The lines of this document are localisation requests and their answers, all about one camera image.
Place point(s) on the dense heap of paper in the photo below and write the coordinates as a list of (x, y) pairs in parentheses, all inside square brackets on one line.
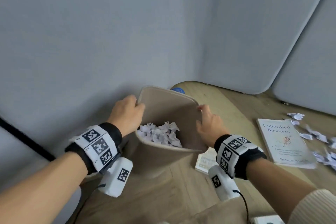
[(160, 133)]

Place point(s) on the beige waste bin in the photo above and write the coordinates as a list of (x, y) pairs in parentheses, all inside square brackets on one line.
[(168, 108)]

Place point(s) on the white book portrait grid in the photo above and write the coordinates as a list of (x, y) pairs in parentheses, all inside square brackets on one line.
[(204, 162)]

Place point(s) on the person's right forearm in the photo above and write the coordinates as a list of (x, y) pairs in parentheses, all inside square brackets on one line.
[(278, 181)]

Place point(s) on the grey felt partition panel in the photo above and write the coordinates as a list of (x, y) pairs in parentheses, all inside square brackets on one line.
[(92, 34), (262, 34), (315, 69)]

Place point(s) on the white book red speckles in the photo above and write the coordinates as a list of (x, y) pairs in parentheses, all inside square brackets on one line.
[(283, 142)]

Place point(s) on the person's left forearm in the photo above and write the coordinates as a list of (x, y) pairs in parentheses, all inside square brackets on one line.
[(39, 189)]

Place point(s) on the person's right hand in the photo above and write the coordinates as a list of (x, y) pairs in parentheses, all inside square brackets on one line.
[(212, 129)]

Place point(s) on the white book with green circle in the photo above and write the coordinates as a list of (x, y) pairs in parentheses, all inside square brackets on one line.
[(265, 220)]

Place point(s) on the pile of paper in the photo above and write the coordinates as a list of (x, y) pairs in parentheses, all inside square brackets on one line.
[(323, 157)]

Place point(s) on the black wristband with marker tags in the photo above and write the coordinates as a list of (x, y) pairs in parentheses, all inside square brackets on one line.
[(236, 155), (97, 145)]

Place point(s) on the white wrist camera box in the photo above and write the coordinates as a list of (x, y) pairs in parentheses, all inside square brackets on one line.
[(223, 184), (118, 176)]

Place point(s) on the person's left hand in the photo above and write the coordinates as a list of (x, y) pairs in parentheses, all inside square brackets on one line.
[(126, 116)]

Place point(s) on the blue mesh pen holder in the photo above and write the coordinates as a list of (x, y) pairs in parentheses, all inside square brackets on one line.
[(178, 90)]

